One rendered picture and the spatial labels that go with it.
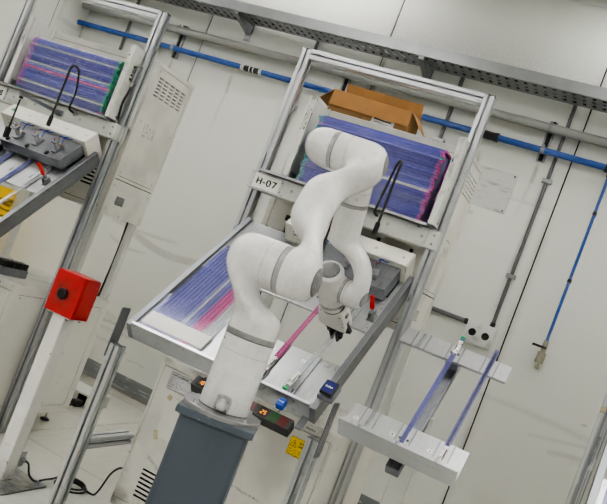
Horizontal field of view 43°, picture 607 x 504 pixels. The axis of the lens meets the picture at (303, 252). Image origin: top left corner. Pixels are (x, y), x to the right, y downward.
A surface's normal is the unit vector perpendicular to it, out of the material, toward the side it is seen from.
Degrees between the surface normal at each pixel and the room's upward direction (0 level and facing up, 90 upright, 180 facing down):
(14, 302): 90
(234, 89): 90
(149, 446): 90
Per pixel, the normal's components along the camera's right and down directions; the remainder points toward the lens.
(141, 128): 0.86, 0.32
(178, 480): -0.04, -0.04
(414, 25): -0.35, -0.16
